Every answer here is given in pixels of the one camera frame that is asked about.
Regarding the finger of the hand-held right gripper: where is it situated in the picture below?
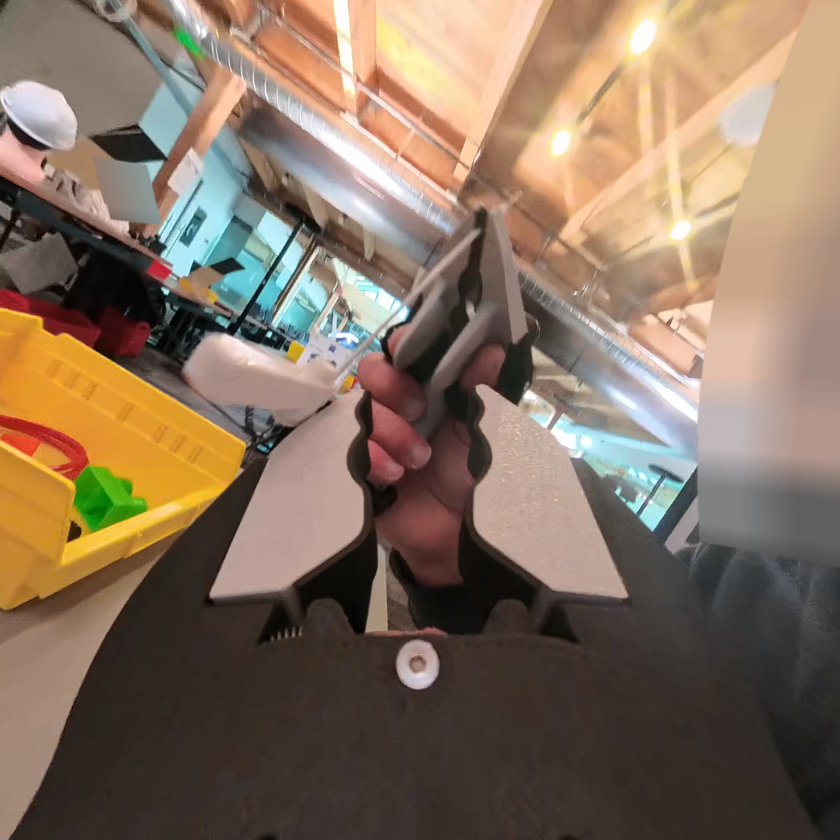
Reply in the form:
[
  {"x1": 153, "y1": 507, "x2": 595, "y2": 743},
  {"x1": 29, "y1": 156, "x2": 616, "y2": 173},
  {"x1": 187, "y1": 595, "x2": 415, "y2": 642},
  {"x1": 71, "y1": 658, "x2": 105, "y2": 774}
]
[
  {"x1": 390, "y1": 207, "x2": 490, "y2": 371},
  {"x1": 486, "y1": 210, "x2": 531, "y2": 347}
]

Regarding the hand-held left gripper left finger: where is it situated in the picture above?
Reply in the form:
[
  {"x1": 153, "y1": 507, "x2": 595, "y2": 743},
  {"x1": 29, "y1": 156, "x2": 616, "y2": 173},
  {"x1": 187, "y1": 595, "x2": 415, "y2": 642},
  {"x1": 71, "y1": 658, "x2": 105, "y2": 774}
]
[{"x1": 209, "y1": 388, "x2": 379, "y2": 603}]

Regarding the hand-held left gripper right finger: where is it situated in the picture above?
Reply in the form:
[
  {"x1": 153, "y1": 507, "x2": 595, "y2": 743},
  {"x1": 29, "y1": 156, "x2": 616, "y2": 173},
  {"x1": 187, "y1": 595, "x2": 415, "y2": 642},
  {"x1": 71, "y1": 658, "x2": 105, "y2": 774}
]
[{"x1": 459, "y1": 385, "x2": 630, "y2": 603}]

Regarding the white cable with plug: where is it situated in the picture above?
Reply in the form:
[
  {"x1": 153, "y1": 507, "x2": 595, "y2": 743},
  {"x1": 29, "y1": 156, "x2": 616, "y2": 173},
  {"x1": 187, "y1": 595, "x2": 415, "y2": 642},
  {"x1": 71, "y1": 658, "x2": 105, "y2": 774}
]
[{"x1": 331, "y1": 226, "x2": 483, "y2": 388}]

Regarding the yellow plastic bin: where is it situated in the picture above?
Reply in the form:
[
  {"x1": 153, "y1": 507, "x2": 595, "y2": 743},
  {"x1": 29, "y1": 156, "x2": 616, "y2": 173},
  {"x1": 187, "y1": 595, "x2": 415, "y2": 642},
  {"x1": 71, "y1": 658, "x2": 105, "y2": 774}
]
[{"x1": 0, "y1": 308, "x2": 247, "y2": 611}]

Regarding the person's right forearm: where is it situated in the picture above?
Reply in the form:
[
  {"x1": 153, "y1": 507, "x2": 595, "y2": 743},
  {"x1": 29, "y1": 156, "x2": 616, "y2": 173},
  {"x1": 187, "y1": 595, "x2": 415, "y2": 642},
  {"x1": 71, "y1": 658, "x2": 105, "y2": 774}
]
[{"x1": 389, "y1": 525, "x2": 493, "y2": 635}]

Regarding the person's right hand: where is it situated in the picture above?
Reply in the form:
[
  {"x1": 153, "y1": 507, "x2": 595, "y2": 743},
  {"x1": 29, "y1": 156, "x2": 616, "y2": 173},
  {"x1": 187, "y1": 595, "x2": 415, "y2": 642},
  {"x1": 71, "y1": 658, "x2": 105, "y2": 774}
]
[{"x1": 356, "y1": 343, "x2": 511, "y2": 588}]

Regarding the white box with glasses print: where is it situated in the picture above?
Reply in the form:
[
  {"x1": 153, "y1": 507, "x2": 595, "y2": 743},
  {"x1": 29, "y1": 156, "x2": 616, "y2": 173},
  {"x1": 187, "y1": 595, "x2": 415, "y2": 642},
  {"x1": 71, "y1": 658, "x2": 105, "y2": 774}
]
[{"x1": 305, "y1": 335, "x2": 358, "y2": 370}]

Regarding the black floor lamp pole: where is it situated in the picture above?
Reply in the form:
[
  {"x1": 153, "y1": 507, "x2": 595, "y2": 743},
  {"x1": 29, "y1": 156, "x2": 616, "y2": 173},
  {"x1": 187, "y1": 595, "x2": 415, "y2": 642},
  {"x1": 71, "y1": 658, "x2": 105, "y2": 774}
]
[{"x1": 233, "y1": 217, "x2": 322, "y2": 336}]

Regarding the green plastic block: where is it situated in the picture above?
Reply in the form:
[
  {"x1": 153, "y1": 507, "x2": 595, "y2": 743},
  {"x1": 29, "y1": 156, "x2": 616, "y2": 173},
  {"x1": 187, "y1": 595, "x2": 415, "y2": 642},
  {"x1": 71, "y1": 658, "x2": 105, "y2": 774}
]
[{"x1": 72, "y1": 465, "x2": 148, "y2": 532}]

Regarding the red fabric bin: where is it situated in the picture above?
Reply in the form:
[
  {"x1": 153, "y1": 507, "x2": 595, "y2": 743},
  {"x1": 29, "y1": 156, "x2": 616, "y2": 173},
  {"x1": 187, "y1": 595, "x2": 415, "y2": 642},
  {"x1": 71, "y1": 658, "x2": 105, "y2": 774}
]
[
  {"x1": 0, "y1": 289, "x2": 101, "y2": 349},
  {"x1": 95, "y1": 305, "x2": 153, "y2": 358}
]

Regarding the person's dark zip jacket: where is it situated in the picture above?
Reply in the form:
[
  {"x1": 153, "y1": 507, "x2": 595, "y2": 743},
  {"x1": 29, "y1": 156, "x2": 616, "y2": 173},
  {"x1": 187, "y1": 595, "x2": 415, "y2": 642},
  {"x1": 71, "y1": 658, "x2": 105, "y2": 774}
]
[{"x1": 676, "y1": 541, "x2": 840, "y2": 834}]

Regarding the white paper sign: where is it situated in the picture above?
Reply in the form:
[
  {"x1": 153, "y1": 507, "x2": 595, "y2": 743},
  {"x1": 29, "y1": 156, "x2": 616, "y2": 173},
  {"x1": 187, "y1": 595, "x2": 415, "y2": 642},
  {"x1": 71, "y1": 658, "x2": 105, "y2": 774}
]
[{"x1": 167, "y1": 150, "x2": 204, "y2": 198}]

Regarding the white ceiling access point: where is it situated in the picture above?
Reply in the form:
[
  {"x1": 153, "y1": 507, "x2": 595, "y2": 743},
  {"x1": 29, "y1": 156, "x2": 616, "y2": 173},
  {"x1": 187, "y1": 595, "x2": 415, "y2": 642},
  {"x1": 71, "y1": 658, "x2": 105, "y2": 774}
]
[{"x1": 718, "y1": 82, "x2": 778, "y2": 148}]

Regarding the hanging white paper sheet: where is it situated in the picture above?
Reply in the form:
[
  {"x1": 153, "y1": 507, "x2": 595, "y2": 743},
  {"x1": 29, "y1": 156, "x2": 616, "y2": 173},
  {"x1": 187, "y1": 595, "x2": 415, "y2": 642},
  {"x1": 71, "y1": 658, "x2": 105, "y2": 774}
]
[{"x1": 0, "y1": 233, "x2": 80, "y2": 296}]

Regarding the long wooden workbench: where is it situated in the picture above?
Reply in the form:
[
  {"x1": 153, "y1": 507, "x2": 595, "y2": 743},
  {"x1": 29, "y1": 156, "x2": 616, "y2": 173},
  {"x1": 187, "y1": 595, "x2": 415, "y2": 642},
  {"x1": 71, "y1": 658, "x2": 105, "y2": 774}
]
[{"x1": 0, "y1": 164, "x2": 175, "y2": 270}]

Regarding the white hard hat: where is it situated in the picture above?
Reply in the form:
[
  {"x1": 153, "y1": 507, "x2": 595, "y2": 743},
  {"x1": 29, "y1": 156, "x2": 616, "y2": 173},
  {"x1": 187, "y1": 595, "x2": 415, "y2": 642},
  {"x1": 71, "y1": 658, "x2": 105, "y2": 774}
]
[{"x1": 0, "y1": 80, "x2": 78, "y2": 152}]

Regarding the long metal ventilation duct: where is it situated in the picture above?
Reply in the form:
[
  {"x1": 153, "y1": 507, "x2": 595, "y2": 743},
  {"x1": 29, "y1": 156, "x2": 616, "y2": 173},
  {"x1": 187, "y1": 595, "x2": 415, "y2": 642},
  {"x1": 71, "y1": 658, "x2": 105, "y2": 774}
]
[{"x1": 190, "y1": 20, "x2": 700, "y2": 421}]

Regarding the red cable coil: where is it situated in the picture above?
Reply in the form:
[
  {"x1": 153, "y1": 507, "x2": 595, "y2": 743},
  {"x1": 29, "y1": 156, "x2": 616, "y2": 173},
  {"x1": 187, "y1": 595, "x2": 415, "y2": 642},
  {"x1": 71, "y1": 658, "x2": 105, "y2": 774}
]
[{"x1": 0, "y1": 415, "x2": 89, "y2": 480}]

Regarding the wooden post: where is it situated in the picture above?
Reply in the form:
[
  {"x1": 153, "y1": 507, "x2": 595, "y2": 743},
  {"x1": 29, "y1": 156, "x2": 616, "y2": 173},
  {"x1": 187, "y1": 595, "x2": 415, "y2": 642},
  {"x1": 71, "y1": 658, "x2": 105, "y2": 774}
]
[{"x1": 151, "y1": 66, "x2": 247, "y2": 217}]

